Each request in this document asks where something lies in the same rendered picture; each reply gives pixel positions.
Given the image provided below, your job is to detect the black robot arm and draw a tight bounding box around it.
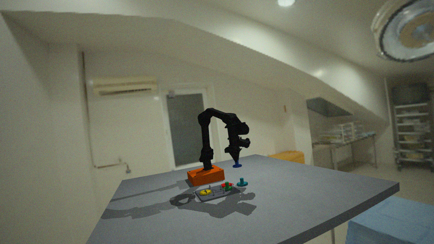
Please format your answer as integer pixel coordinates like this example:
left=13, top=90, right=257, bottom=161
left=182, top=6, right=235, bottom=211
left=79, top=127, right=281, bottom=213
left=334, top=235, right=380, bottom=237
left=198, top=108, right=250, bottom=171

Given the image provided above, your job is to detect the yellow gear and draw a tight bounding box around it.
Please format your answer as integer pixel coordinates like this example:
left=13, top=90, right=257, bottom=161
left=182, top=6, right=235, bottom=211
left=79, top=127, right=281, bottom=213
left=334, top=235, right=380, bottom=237
left=200, top=189, right=212, bottom=195

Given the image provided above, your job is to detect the teal gear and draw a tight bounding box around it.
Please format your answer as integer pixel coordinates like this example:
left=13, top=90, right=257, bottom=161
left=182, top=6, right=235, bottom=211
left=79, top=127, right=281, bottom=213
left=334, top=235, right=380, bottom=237
left=237, top=178, right=248, bottom=186

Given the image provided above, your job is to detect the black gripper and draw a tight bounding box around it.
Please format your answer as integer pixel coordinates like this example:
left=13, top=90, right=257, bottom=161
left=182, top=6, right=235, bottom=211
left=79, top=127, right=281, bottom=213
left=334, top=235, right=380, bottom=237
left=224, top=135, right=242, bottom=162

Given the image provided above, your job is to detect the blue gear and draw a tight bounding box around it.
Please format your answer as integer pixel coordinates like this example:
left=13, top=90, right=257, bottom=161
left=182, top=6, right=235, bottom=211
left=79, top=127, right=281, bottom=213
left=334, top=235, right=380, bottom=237
left=233, top=160, right=242, bottom=168

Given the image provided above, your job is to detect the green gear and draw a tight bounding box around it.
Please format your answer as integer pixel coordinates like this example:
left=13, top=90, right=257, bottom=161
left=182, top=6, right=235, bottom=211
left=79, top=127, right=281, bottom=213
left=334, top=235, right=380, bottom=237
left=223, top=182, right=232, bottom=191

